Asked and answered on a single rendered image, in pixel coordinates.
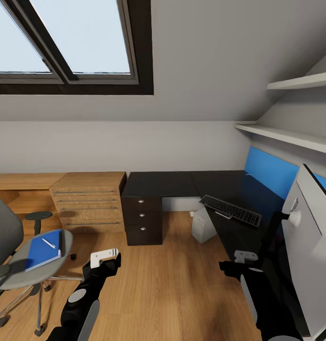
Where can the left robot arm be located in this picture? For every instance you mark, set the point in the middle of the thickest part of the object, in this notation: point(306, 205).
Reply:
point(80, 313)

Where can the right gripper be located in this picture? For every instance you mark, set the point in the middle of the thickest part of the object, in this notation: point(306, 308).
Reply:
point(231, 268)

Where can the monitor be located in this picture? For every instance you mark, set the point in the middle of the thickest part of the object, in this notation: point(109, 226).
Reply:
point(303, 219)

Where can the notebook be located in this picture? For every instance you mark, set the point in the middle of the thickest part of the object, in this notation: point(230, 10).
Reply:
point(223, 214)

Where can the swivel chair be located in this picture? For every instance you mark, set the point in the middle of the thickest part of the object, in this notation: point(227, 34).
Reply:
point(13, 274)

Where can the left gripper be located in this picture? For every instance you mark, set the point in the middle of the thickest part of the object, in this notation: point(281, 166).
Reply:
point(107, 269)

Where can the folder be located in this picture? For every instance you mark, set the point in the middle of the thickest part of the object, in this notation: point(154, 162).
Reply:
point(41, 250)

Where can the keyboard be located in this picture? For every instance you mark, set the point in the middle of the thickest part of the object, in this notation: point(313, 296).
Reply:
point(232, 210)

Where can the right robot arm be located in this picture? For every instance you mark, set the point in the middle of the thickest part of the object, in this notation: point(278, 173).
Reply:
point(273, 318)

